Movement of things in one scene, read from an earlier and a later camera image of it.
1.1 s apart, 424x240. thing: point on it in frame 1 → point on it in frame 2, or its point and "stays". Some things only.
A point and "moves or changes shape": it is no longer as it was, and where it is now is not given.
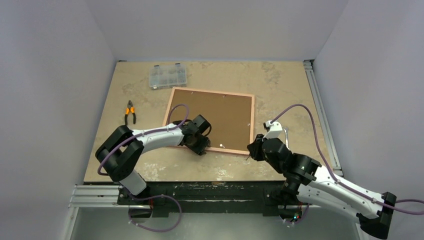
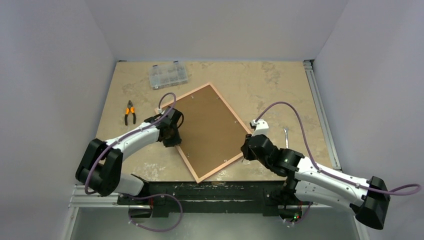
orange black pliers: (130, 107) stays
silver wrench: (286, 130) stays
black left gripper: (203, 143) → (176, 141)
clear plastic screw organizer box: (167, 76) stays
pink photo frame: (231, 115) moves or changes shape
